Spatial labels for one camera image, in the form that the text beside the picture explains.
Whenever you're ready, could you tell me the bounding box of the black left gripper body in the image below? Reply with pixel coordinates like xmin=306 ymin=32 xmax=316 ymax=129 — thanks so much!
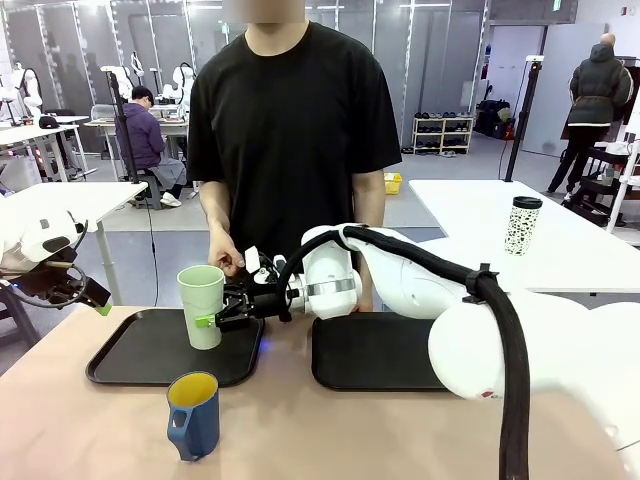
xmin=10 ymin=260 xmax=87 ymax=302

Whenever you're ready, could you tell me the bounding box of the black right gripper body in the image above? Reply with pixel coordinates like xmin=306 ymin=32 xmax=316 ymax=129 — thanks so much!
xmin=247 ymin=288 xmax=302 ymax=321

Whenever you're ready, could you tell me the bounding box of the pale green plastic cup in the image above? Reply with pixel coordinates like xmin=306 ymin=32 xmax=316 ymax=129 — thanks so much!
xmin=176 ymin=264 xmax=226 ymax=351

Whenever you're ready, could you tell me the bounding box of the blue mug yellow inside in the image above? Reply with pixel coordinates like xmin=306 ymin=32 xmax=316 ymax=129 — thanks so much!
xmin=166 ymin=370 xmax=221 ymax=463

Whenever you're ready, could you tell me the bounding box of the person's right forearm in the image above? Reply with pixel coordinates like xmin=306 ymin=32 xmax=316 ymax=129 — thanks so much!
xmin=199 ymin=179 xmax=237 ymax=251

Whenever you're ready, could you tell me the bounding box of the person's left forearm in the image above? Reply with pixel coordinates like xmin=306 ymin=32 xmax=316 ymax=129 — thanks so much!
xmin=352 ymin=172 xmax=386 ymax=229

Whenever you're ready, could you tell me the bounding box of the person's right hand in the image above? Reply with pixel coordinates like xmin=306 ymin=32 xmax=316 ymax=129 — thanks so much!
xmin=207 ymin=238 xmax=247 ymax=279

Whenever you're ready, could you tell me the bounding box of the person's left hand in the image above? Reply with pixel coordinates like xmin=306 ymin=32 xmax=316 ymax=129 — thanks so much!
xmin=357 ymin=271 xmax=376 ymax=313

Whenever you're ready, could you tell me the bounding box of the black plastic serving tray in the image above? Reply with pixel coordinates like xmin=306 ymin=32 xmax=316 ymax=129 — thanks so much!
xmin=310 ymin=312 xmax=451 ymax=392
xmin=85 ymin=307 xmax=265 ymax=389

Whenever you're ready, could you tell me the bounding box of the white table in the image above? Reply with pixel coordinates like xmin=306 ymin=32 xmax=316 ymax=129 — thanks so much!
xmin=0 ymin=180 xmax=150 ymax=307
xmin=408 ymin=178 xmax=640 ymax=295

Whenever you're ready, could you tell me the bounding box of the white height-adjustable desk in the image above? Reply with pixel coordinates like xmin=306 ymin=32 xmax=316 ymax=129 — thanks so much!
xmin=0 ymin=122 xmax=99 ymax=184

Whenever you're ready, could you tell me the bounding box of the black tripod pole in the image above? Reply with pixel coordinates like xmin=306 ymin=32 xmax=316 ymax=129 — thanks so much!
xmin=106 ymin=71 xmax=147 ymax=185

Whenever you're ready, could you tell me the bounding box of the seated person purple hoodie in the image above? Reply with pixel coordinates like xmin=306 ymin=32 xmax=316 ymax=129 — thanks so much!
xmin=115 ymin=85 xmax=188 ymax=209

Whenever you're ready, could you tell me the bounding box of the person in black t-shirt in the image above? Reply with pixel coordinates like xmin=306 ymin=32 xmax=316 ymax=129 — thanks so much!
xmin=187 ymin=9 xmax=403 ymax=314

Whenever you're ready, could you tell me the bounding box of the wooden shoe rack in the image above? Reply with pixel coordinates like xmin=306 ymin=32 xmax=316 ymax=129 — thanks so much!
xmin=412 ymin=114 xmax=475 ymax=156

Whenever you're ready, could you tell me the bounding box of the white speckled tumbler black lid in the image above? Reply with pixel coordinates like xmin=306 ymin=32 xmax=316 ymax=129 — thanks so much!
xmin=503 ymin=195 xmax=544 ymax=257

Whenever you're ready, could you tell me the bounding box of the black bags pile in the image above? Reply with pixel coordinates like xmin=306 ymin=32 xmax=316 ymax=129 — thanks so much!
xmin=474 ymin=98 xmax=517 ymax=141

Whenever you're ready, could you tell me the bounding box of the black pole with lamp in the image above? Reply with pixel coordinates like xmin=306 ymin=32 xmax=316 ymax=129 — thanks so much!
xmin=503 ymin=55 xmax=545 ymax=184

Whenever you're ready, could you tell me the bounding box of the black utility cart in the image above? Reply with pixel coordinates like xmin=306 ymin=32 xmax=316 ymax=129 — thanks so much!
xmin=573 ymin=142 xmax=629 ymax=227

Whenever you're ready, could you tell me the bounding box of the standing person black jacket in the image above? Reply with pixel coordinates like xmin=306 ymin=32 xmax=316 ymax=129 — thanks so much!
xmin=547 ymin=33 xmax=635 ymax=197

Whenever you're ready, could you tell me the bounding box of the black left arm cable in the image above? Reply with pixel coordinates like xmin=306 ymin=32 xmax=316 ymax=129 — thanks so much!
xmin=9 ymin=219 xmax=91 ymax=309

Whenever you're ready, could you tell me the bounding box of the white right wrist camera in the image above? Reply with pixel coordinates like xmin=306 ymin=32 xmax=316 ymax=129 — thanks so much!
xmin=243 ymin=246 xmax=275 ymax=287

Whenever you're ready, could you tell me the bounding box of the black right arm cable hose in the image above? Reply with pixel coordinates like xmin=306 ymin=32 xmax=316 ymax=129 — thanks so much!
xmin=277 ymin=225 xmax=531 ymax=480

